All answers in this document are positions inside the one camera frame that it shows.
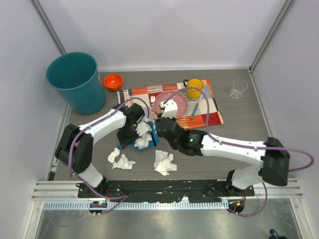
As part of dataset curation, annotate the clear plastic cup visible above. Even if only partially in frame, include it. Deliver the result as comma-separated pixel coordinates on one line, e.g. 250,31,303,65
230,79,248,99

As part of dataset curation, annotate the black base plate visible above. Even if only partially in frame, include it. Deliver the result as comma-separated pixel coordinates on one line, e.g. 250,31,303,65
76,179,255,203

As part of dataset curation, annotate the pink dotted plate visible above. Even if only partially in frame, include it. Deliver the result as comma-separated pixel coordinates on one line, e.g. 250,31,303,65
153,91,188,119

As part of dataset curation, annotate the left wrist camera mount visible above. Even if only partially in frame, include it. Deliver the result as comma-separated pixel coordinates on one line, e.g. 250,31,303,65
135,122,152,136

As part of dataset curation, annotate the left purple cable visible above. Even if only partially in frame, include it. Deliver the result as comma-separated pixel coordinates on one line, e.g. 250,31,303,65
68,97,152,220

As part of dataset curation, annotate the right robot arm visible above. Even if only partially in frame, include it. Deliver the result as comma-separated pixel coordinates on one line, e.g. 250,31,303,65
157,118,290,197

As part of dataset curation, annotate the blue dustpan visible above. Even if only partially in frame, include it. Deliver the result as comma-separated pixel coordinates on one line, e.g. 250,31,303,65
129,122,160,150

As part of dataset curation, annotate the colourful patchwork placemat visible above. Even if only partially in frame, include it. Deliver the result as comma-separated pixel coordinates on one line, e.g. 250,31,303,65
117,79,224,132

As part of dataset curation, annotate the silver fork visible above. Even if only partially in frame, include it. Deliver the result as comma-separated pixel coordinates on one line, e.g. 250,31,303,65
150,96,156,106

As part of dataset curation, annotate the teal plastic trash bin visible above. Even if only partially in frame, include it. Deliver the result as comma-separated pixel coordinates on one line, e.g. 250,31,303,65
46,52,106,115

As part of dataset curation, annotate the crumpled paper front left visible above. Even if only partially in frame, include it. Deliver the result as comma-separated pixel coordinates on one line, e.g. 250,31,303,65
112,154,136,170

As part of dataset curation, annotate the orange bowl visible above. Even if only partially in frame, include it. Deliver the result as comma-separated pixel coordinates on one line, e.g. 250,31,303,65
104,73,123,91

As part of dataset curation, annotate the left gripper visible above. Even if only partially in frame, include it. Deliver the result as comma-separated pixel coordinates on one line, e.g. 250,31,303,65
117,125,142,149

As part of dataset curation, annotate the perforated cable duct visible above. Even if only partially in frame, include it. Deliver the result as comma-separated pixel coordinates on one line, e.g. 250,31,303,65
42,200,229,210

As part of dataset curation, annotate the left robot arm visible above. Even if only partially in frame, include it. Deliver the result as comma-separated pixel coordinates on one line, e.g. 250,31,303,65
55,103,145,199

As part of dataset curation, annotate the yellow enamel mug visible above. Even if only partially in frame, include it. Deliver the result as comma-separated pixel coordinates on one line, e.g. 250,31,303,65
183,79,204,99

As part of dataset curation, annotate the crumpled paper far left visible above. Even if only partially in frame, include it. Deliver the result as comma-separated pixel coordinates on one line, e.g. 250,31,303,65
108,147,120,163

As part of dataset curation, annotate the knife with teal handle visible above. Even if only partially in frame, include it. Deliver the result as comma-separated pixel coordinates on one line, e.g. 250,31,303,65
190,95,203,120

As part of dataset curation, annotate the crumpled paper far right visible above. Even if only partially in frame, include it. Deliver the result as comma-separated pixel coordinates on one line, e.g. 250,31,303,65
154,150,177,176

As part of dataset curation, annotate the blue hand brush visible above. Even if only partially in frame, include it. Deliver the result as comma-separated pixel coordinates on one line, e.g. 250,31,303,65
152,122,158,137

